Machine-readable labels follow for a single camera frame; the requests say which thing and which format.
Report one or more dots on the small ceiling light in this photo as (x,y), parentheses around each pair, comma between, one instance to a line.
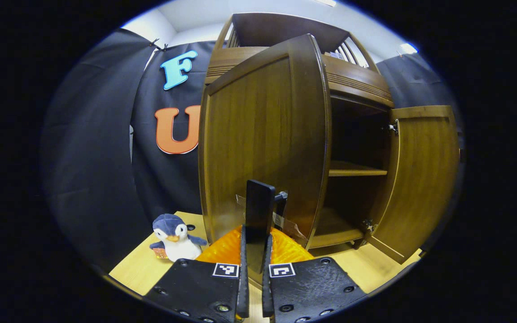
(409,48)

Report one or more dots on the penguin plush toy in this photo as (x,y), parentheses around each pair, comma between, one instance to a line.
(177,242)

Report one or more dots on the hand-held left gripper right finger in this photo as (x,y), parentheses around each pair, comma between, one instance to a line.
(267,291)

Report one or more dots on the black backdrop cloth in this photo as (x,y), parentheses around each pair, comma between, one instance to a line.
(101,157)

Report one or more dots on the wooden double-door shoe cabinet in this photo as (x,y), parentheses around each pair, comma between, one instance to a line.
(357,168)

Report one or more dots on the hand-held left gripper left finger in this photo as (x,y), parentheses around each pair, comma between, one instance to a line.
(243,291)

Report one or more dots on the wooden shoe cabinet door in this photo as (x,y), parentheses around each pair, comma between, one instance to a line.
(420,179)
(258,134)

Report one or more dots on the large ceiling light panel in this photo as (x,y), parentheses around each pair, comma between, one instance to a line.
(326,2)

